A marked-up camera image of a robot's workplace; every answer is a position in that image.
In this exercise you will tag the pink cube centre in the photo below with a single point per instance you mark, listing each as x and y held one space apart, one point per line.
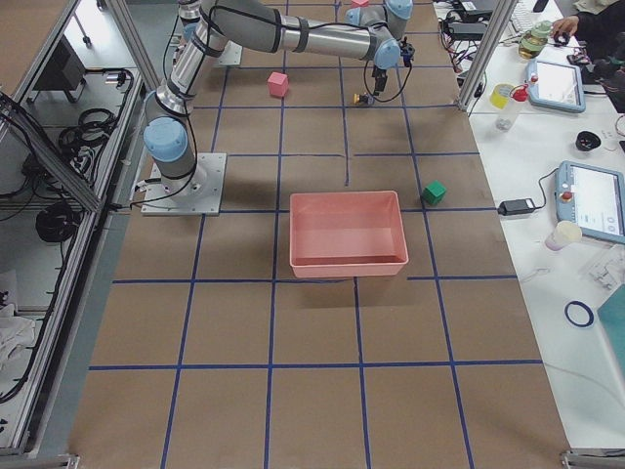
278 84

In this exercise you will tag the teach pendant far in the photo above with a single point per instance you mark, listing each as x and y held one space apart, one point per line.
555 86

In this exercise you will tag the teach pendant near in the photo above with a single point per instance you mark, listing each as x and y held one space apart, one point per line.
592 198

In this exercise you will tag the green cube near bin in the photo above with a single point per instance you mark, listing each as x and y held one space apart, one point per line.
434 192

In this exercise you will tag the black bowl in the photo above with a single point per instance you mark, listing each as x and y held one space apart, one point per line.
587 141

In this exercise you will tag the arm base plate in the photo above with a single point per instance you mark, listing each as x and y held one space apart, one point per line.
202 195

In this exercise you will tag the yellow tape roll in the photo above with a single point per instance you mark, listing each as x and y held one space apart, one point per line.
500 95

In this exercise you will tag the black power adapter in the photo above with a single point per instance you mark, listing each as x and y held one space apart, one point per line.
513 207

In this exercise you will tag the teach pendant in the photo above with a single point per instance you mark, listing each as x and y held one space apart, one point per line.
592 198
555 86

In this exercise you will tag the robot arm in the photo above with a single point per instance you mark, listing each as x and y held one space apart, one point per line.
369 34
394 13

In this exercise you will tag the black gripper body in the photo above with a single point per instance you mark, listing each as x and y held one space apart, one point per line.
379 73

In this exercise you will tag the aluminium frame post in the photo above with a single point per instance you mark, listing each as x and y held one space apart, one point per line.
498 22

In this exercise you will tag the pink plastic bin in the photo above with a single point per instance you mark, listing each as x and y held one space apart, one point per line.
346 234

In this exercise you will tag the red cap squeeze bottle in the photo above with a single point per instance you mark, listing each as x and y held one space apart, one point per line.
515 103

